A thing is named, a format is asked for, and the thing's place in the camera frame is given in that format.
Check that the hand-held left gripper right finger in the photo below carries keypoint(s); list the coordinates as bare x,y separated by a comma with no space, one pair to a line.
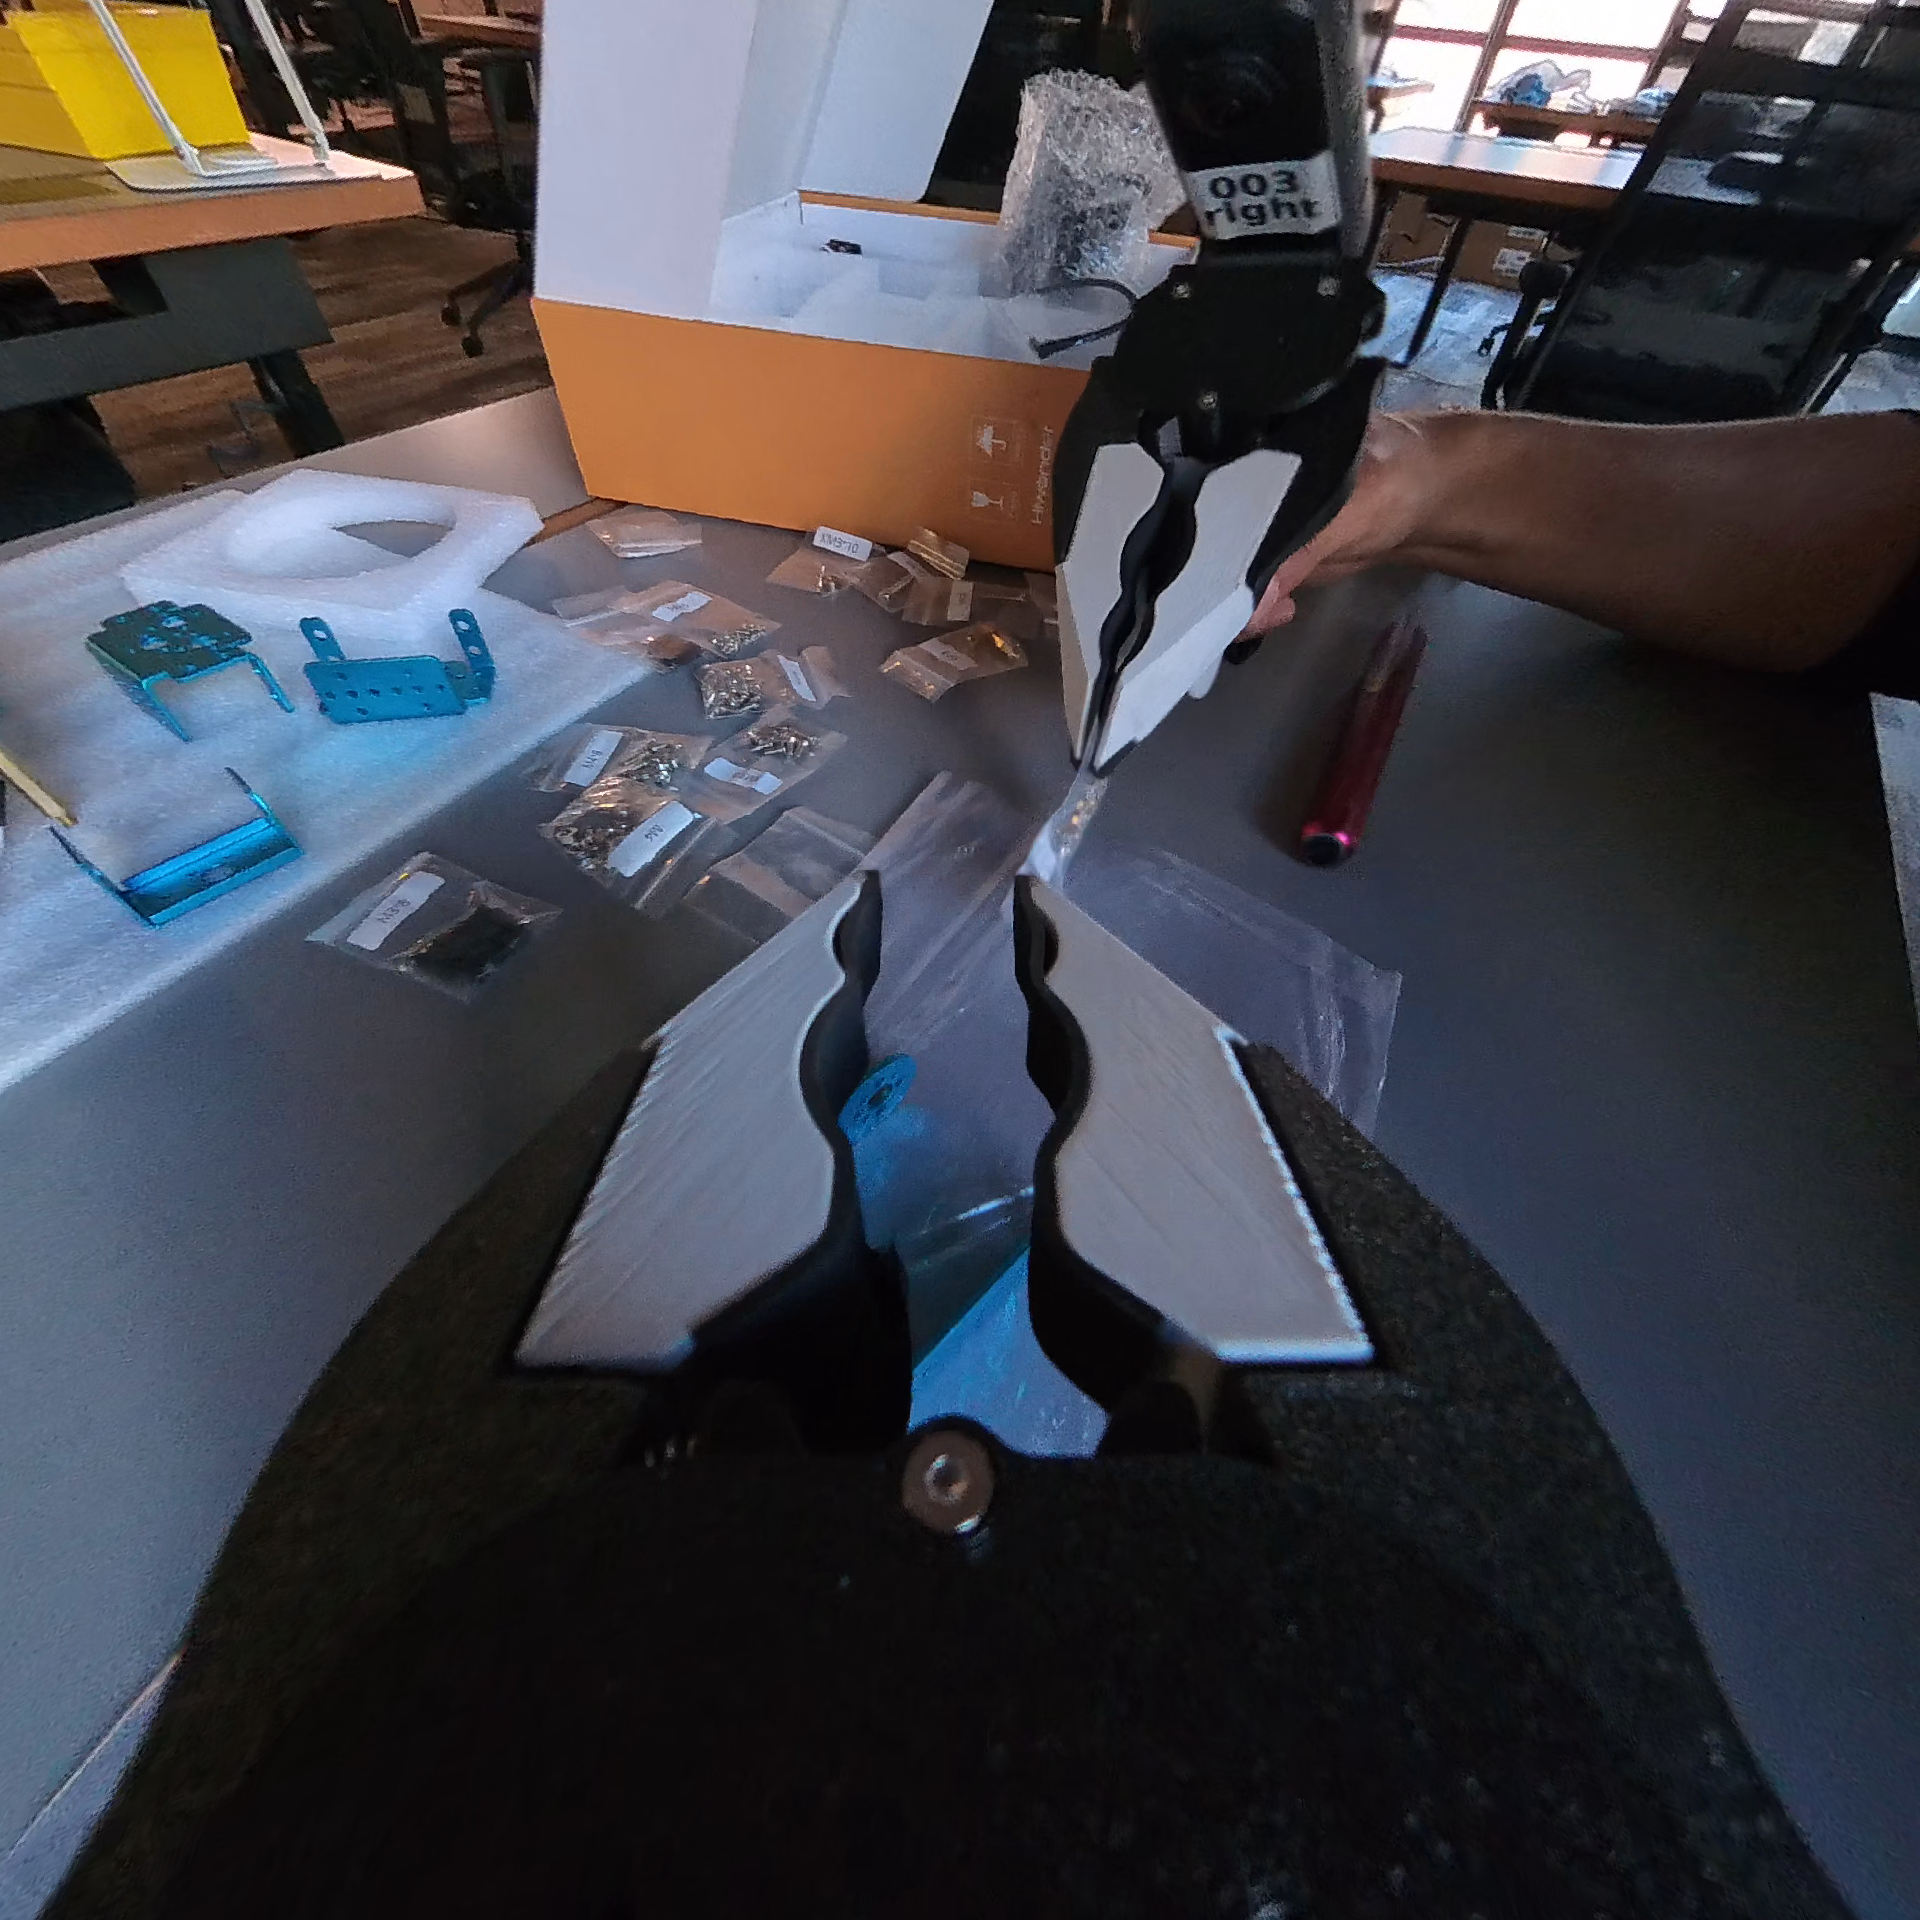
1200,1185

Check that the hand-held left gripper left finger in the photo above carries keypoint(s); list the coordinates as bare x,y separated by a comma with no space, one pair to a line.
691,1185

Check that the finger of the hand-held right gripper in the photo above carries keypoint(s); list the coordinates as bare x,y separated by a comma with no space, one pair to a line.
1231,539
1102,556

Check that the large clear plastic bag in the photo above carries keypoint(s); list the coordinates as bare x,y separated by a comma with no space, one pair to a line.
1231,960

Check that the red screwdriver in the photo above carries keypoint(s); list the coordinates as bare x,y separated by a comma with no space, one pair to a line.
1359,751

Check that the small clear nut bag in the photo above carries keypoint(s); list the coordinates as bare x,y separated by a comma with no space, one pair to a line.
1058,839

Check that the person's right forearm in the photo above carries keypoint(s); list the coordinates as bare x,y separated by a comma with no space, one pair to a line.
1650,524

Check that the grey desk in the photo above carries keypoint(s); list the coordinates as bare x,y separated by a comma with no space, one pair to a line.
1576,973

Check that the light desk with black legs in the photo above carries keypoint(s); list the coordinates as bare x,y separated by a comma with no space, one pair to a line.
180,210

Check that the person's right hand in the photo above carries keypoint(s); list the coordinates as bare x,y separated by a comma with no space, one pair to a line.
1372,493

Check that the bubble wrap bundle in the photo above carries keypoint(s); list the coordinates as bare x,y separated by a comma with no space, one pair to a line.
1079,180

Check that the pile of small hardware bags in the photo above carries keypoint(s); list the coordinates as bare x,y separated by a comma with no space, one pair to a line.
615,839

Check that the orange cardboard box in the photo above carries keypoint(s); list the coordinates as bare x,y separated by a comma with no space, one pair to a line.
751,421

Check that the black mesh office chair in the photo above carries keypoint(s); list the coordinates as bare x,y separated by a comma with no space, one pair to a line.
1723,224

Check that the white foam sheet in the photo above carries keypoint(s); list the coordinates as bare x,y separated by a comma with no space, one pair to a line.
404,779

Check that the yellow box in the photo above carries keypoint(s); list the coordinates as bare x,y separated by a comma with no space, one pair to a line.
119,75

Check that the long blue metal bracket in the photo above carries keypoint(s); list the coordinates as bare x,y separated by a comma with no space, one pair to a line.
884,1108

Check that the shiny blue U bracket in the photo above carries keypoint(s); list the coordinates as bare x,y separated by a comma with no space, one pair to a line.
210,877

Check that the perforated blue U bracket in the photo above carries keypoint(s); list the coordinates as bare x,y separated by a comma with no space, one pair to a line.
390,692

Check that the blue bracket with flanges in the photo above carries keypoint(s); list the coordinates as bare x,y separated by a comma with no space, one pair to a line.
164,639

